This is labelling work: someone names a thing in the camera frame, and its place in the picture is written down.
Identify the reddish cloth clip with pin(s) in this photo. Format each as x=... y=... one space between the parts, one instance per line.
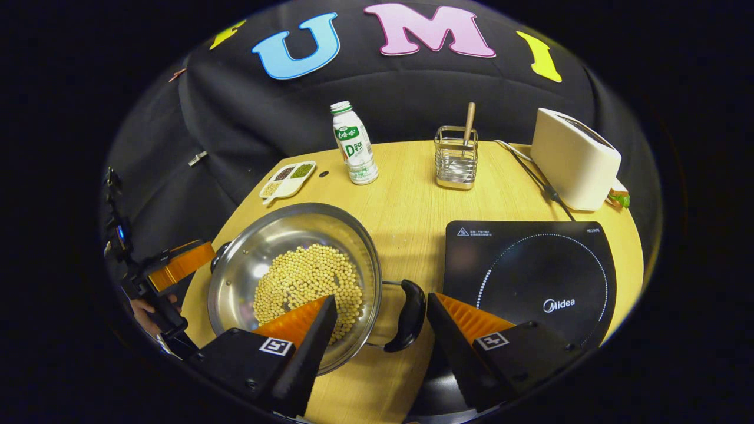
x=177 y=75

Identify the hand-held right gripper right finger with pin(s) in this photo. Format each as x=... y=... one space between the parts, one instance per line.
x=453 y=353

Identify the black induction cooktop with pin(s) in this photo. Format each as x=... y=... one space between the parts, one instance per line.
x=530 y=265

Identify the white toaster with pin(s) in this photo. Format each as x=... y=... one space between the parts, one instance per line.
x=574 y=162

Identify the stainless steel pot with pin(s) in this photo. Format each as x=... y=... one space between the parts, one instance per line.
x=265 y=259

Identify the sandwich with lettuce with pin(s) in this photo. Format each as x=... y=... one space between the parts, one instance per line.
x=619 y=197

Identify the black backdrop cloth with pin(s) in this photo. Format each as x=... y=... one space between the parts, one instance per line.
x=412 y=88

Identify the metal cloth clip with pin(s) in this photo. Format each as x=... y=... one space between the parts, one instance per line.
x=198 y=158

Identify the pile of soybeans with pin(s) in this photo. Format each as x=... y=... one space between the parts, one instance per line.
x=306 y=277

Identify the white bottle with green label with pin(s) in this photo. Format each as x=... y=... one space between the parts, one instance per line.
x=353 y=147

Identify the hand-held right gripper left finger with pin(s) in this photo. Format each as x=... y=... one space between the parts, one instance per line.
x=306 y=359

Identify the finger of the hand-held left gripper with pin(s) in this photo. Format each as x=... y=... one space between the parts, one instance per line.
x=179 y=265

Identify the white divided dish of beans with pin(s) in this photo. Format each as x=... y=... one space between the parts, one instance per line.
x=288 y=179

